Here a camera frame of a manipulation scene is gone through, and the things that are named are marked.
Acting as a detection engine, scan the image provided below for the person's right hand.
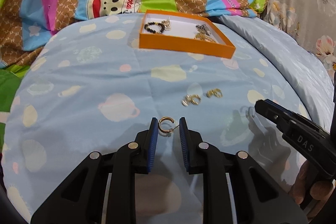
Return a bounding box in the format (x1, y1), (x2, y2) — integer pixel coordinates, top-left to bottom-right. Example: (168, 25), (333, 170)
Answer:
(290, 160), (335, 212)

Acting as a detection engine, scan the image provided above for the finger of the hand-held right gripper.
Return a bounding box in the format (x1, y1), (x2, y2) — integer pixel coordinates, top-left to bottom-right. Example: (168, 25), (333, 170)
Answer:
(254, 99), (296, 132)

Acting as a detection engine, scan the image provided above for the black bead bracelet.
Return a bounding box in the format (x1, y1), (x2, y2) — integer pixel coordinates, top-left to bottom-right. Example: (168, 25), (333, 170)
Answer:
(144, 21), (166, 34)

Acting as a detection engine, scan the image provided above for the silver hoop earring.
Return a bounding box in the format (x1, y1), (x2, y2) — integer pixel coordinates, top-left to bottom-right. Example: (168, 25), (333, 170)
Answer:
(242, 106), (256, 119)

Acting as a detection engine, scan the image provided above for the gold hoop earring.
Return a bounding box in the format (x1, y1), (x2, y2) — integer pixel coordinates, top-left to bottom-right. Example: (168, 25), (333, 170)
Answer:
(158, 116), (176, 136)

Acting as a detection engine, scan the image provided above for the blue spotted bed sheet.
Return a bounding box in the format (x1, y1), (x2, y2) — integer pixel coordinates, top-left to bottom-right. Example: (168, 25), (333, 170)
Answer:
(0, 14), (326, 224)

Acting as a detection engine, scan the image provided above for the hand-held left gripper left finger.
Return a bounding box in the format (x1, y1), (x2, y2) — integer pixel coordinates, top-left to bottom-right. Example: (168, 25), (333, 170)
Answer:
(30, 117), (159, 224)

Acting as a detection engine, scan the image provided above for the gold chain jewellery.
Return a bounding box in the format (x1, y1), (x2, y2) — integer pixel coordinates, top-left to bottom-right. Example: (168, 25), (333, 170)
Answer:
(194, 32), (218, 43)

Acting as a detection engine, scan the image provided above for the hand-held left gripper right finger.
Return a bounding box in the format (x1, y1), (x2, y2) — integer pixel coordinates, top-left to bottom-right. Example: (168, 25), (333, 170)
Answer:
(178, 117), (307, 224)

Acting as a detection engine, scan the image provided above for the green cloth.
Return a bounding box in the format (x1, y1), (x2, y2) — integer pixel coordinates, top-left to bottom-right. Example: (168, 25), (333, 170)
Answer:
(0, 67), (24, 114)

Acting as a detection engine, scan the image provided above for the pale blue quilt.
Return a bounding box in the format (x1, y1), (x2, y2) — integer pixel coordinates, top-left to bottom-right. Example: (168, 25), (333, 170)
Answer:
(215, 14), (336, 114)

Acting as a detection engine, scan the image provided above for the orange cardboard box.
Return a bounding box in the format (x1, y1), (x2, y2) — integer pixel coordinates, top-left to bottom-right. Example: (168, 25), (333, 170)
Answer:
(139, 9), (236, 59)

